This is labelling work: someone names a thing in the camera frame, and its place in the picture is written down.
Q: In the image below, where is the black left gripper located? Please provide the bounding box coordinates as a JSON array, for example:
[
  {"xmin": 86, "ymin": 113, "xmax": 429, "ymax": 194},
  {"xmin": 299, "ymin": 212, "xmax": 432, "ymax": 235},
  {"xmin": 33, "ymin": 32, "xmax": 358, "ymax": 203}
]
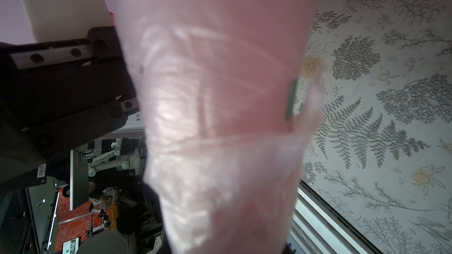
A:
[{"xmin": 1, "ymin": 26, "xmax": 139, "ymax": 193}]

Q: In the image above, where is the pink roll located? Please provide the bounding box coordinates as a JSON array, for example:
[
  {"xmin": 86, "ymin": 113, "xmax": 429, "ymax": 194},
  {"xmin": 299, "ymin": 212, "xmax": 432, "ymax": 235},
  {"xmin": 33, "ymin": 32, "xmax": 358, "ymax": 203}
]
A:
[{"xmin": 115, "ymin": 0, "xmax": 323, "ymax": 254}]

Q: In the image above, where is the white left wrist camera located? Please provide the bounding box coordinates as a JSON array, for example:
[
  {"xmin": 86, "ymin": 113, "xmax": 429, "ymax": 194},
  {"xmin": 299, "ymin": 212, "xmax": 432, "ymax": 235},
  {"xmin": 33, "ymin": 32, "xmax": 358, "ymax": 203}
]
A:
[{"xmin": 21, "ymin": 0, "xmax": 114, "ymax": 43}]

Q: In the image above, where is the aluminium front rail frame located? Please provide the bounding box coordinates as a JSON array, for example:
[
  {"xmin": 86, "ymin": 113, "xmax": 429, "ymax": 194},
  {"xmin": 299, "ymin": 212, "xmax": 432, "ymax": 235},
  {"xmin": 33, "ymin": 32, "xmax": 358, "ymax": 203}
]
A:
[{"xmin": 286, "ymin": 181, "xmax": 381, "ymax": 254}]

